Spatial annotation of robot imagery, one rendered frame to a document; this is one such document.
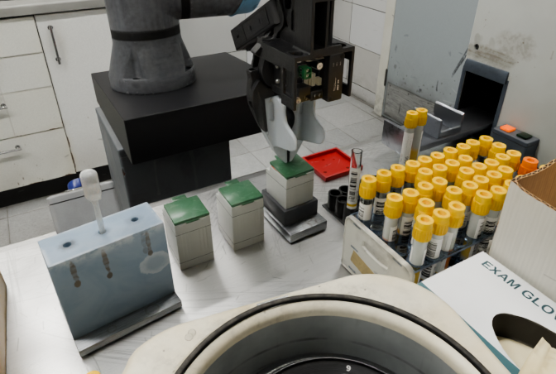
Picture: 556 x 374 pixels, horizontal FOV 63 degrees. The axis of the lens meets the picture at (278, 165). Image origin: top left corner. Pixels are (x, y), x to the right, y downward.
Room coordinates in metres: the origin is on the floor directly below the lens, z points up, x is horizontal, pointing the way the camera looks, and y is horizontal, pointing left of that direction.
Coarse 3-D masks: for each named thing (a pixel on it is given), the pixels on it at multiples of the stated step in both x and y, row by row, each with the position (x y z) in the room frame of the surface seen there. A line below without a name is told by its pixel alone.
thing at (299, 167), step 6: (276, 156) 0.48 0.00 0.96; (300, 156) 0.48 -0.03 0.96; (270, 162) 0.46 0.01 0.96; (276, 162) 0.46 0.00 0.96; (282, 162) 0.46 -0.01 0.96; (288, 162) 0.46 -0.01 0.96; (294, 162) 0.46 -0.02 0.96; (300, 162) 0.46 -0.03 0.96; (306, 162) 0.47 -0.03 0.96; (276, 168) 0.45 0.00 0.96; (282, 168) 0.45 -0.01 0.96; (288, 168) 0.45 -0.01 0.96; (294, 168) 0.45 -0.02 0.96; (300, 168) 0.45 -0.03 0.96; (306, 168) 0.45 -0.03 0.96; (312, 168) 0.45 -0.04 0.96; (282, 174) 0.44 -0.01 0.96; (288, 174) 0.44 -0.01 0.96; (294, 174) 0.44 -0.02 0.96; (300, 174) 0.44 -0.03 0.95
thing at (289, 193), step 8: (272, 168) 0.46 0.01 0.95; (272, 176) 0.46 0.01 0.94; (280, 176) 0.44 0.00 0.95; (304, 176) 0.45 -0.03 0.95; (312, 176) 0.45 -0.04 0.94; (272, 184) 0.46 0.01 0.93; (280, 184) 0.44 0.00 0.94; (288, 184) 0.44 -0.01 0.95; (296, 184) 0.44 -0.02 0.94; (304, 184) 0.45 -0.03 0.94; (312, 184) 0.45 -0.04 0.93; (272, 192) 0.46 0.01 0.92; (280, 192) 0.44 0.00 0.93; (288, 192) 0.44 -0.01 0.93; (296, 192) 0.44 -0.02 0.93; (304, 192) 0.45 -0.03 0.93; (312, 192) 0.45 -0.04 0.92; (280, 200) 0.44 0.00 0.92; (288, 200) 0.44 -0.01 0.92; (296, 200) 0.44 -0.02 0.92; (304, 200) 0.45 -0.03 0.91; (288, 208) 0.44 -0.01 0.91
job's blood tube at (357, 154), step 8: (352, 152) 0.45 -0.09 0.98; (360, 152) 0.45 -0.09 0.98; (352, 160) 0.45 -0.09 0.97; (360, 160) 0.45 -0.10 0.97; (352, 168) 0.45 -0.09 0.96; (360, 168) 0.45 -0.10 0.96; (352, 176) 0.45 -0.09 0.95; (352, 184) 0.45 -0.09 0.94; (352, 192) 0.45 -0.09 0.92; (352, 200) 0.45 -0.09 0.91; (352, 208) 0.45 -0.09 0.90
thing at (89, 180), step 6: (84, 174) 0.31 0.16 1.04; (90, 174) 0.31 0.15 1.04; (96, 174) 0.31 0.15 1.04; (84, 180) 0.31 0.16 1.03; (90, 180) 0.31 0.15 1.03; (96, 180) 0.31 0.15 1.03; (84, 186) 0.31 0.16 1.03; (90, 186) 0.31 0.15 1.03; (96, 186) 0.31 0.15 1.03; (84, 192) 0.31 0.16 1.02; (90, 192) 0.31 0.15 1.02; (96, 192) 0.31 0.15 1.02; (90, 198) 0.31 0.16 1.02; (96, 198) 0.31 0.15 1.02
